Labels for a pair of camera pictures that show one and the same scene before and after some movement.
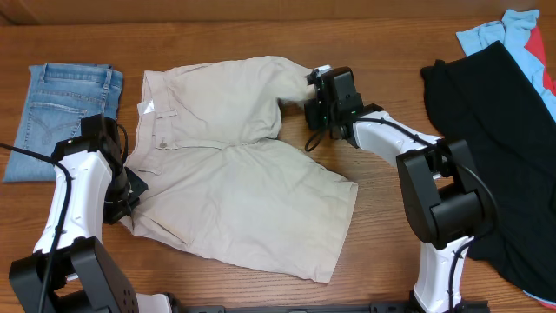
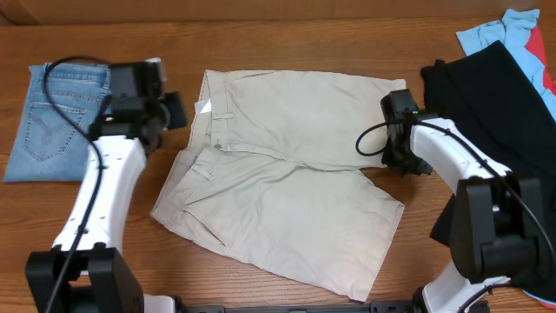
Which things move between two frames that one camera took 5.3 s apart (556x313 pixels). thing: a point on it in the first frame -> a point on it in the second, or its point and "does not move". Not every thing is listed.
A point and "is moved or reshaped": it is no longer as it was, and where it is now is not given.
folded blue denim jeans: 59,96 does not move
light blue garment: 513,30 does not move
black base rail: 473,306 does not move
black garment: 487,100 does not move
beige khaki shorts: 217,181 is moved or reshaped
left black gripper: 114,214 -> 173,100
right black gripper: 310,113 -> 388,159
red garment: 534,46 does not move
